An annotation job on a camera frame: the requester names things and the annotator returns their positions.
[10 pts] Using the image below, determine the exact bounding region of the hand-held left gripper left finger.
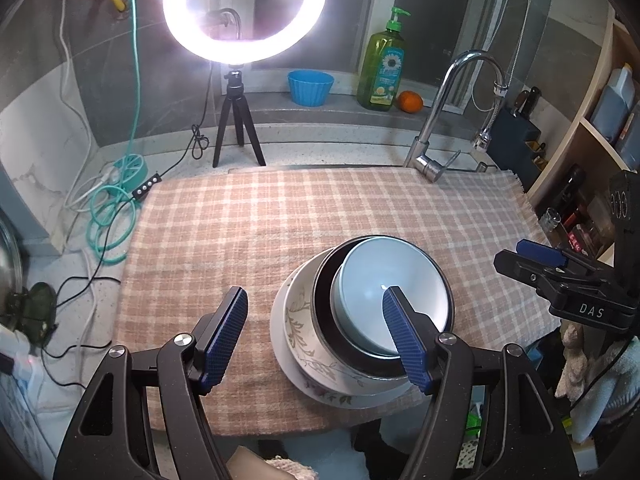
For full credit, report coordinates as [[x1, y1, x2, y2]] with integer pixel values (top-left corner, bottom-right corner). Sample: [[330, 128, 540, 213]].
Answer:
[[52, 286, 249, 480]]

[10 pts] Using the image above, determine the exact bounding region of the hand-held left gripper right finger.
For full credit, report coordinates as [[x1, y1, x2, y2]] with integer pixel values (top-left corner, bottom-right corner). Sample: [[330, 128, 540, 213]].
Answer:
[[382, 286, 587, 480]]

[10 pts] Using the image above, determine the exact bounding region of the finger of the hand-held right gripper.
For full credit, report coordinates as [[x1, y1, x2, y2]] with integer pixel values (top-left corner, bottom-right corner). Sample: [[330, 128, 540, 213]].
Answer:
[[516, 239, 612, 283], [493, 249, 557, 308]]

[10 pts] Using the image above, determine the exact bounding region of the white floral plate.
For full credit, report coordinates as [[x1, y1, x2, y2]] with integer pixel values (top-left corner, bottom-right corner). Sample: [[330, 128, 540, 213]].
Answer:
[[269, 267, 427, 410]]

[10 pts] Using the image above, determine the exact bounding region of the pale blue ceramic bowl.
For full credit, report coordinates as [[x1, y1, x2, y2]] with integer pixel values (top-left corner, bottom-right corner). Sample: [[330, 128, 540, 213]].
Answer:
[[330, 239, 449, 357]]

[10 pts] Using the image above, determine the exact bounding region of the plain white deep plate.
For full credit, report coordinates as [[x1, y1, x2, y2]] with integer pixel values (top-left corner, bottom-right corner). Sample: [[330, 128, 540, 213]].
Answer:
[[283, 260, 427, 396]]

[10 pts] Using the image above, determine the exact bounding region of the large stainless steel bowl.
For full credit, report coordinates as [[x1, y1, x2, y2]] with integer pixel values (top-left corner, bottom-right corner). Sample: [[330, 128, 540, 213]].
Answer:
[[312, 234, 455, 379]]

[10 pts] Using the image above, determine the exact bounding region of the dark glass bottle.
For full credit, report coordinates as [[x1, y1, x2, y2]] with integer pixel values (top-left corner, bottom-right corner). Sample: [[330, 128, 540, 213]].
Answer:
[[547, 164, 587, 222]]

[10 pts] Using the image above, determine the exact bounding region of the beige plush toy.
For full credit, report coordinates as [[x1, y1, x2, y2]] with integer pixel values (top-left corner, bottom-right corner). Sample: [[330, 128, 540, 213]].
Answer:
[[554, 324, 597, 402]]

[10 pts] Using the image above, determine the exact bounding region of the plaid table cloth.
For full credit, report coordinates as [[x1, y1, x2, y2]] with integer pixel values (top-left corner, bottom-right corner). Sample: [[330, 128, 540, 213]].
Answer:
[[117, 167, 559, 437]]

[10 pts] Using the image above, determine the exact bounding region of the beige block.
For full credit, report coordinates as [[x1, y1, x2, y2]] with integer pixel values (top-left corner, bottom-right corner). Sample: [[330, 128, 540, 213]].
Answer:
[[227, 444, 269, 480]]

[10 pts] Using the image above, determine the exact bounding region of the dark knife block with knives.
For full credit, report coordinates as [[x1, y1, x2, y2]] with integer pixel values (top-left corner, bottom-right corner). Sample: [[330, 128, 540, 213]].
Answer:
[[492, 86, 544, 172]]

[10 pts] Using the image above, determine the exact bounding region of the wooden shelf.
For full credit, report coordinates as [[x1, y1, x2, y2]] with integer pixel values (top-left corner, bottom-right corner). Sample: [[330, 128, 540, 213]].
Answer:
[[525, 7, 640, 262]]

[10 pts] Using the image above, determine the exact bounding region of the light blue towel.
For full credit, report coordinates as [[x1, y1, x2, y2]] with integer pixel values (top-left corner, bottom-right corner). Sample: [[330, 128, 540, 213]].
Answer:
[[569, 349, 640, 442]]

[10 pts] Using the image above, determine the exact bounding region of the blue plastic bottle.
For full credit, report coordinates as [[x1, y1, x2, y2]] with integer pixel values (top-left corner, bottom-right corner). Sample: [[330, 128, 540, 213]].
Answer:
[[589, 64, 634, 144]]

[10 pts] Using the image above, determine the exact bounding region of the chrome kitchen faucet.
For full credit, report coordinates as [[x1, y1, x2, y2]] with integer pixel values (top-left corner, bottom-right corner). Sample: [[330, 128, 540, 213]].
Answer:
[[402, 49, 507, 184]]

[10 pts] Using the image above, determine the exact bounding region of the dark green object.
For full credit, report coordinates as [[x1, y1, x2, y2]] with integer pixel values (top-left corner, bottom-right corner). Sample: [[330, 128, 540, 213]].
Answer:
[[7, 282, 59, 347]]

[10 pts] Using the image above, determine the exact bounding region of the orange fruit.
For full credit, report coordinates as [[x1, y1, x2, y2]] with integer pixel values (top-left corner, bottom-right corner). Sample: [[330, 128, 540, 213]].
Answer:
[[396, 90, 425, 113]]

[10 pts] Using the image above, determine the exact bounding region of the white charger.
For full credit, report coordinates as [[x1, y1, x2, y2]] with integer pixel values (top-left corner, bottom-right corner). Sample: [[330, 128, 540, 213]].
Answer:
[[0, 329, 49, 397]]

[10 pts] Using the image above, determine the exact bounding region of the steel pot lid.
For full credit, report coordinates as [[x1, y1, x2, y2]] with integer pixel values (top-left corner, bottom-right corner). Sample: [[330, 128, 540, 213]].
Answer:
[[0, 219, 27, 332]]

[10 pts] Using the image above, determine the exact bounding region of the green dish soap bottle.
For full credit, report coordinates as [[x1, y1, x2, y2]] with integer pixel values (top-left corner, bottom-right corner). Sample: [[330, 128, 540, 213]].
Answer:
[[356, 6, 412, 112]]

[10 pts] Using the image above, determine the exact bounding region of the blue ribbed cup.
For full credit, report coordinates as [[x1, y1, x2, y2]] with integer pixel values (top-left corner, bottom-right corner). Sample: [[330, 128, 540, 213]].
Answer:
[[286, 69, 335, 108]]

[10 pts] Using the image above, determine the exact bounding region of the black cable with inline remote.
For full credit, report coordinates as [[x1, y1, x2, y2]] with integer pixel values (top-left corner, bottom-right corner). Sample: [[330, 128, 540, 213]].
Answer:
[[42, 62, 217, 392]]

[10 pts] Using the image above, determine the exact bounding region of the white power cable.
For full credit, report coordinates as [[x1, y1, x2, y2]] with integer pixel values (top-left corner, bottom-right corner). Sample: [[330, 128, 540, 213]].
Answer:
[[54, 0, 123, 341]]

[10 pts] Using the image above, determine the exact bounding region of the white ring light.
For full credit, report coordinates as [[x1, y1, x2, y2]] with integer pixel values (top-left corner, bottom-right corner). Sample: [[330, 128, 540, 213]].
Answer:
[[162, 0, 329, 66]]

